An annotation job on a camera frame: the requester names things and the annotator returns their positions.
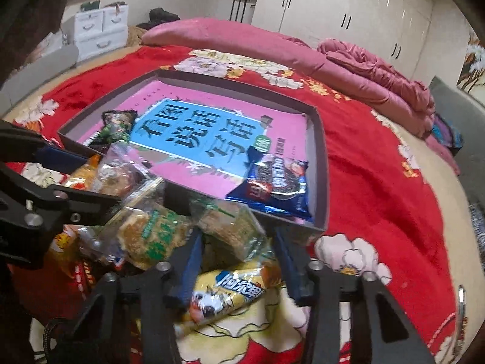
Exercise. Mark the clear round pastry packet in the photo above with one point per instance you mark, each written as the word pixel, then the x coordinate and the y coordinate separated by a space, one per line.
pixel 113 174

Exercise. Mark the green box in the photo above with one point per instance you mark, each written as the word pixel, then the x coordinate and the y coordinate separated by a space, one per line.
pixel 91 6

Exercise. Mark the blue cookie packet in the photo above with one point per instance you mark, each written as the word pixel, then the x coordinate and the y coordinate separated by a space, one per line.
pixel 280 185

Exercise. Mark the clear green label pastry packet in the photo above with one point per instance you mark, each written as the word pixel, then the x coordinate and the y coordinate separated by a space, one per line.
pixel 231 227
pixel 151 231

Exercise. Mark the tan patterned cloth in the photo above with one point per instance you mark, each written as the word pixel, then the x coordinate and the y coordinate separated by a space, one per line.
pixel 132 36

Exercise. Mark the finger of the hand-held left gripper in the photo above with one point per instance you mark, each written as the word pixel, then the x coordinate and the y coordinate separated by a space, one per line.
pixel 91 199
pixel 57 155

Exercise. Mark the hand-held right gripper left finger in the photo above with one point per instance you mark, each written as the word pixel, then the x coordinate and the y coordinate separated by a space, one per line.
pixel 191 258

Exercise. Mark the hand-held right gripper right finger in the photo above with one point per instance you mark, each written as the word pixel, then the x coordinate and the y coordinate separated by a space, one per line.
pixel 290 265

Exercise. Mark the dark clothes pile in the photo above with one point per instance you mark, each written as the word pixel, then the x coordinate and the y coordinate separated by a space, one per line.
pixel 163 17

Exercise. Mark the white drawer cabinet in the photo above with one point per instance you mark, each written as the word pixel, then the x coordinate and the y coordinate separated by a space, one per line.
pixel 98 41

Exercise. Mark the purple teal cloth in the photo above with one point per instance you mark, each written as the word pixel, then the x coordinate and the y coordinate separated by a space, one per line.
pixel 447 132

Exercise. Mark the red floral blanket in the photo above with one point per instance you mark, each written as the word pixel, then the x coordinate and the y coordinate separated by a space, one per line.
pixel 379 197

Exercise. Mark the orange yellow snack packet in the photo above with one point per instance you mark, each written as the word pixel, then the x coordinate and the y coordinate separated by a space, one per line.
pixel 62 250

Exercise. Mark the dark green snack packet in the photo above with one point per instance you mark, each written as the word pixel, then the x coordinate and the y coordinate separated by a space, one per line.
pixel 113 129

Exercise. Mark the grey cardboard box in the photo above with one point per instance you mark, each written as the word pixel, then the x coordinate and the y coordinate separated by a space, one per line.
pixel 320 182

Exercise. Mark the grey padded headboard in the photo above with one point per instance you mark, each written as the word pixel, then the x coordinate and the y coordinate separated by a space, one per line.
pixel 462 113

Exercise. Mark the pink printed book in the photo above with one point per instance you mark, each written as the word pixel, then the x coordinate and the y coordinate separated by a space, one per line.
pixel 227 100

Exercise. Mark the grey padded bed end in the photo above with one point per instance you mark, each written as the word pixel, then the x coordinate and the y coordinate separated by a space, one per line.
pixel 41 68

